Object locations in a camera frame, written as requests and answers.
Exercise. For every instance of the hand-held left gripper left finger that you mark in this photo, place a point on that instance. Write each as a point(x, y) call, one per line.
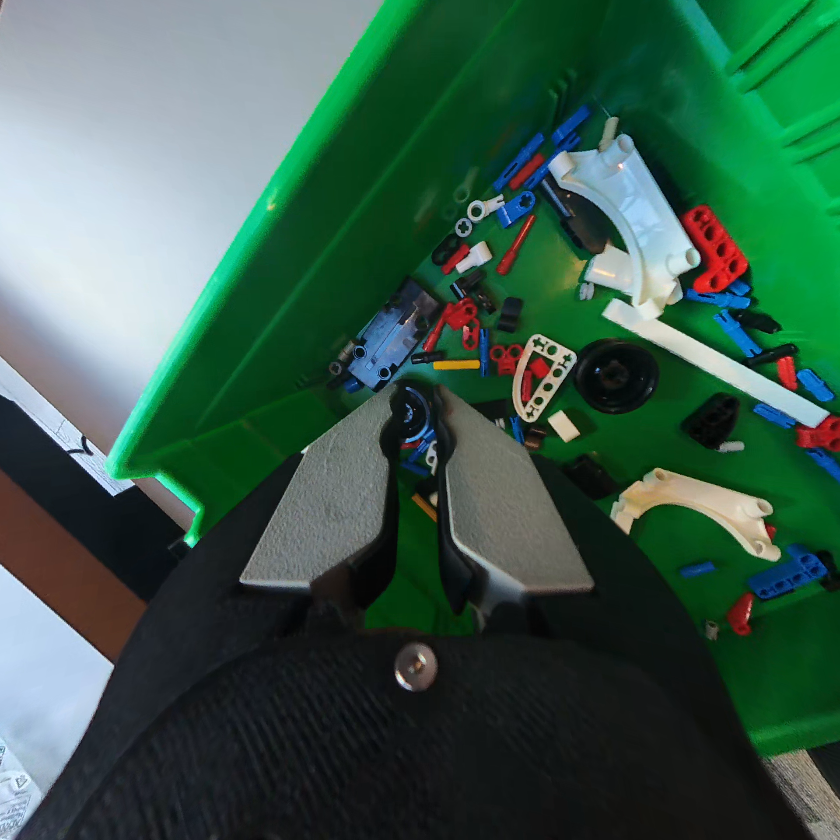
point(328, 512)

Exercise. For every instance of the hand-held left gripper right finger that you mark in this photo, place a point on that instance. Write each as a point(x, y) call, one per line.
point(505, 518)

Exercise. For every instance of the black and blue round piece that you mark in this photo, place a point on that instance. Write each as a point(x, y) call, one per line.
point(410, 413)

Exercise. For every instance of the green plastic bin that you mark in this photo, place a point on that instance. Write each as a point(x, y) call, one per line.
point(328, 262)

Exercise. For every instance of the white perforated triangular panel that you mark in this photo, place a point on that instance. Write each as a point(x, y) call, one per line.
point(550, 392)

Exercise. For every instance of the black wheel rim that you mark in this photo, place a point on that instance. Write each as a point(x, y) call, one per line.
point(617, 377)

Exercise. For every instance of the dark grey gear block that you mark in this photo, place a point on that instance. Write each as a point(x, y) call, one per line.
point(394, 334)

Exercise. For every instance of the white arch panel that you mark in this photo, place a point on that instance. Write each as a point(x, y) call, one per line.
point(646, 216)
point(695, 489)

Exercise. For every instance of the white long beam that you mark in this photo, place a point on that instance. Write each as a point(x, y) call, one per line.
point(709, 358)

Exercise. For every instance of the scattered small building pieces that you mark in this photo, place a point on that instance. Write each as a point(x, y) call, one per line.
point(516, 244)

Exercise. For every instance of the blue angled beam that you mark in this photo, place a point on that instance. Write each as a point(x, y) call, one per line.
point(787, 576)

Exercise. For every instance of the wood-edged white table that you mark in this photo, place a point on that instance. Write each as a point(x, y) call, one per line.
point(39, 689)

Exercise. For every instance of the red angled beam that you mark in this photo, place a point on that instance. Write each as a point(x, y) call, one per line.
point(718, 249)

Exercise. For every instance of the clear plastic bag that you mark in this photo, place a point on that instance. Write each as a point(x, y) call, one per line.
point(16, 794)

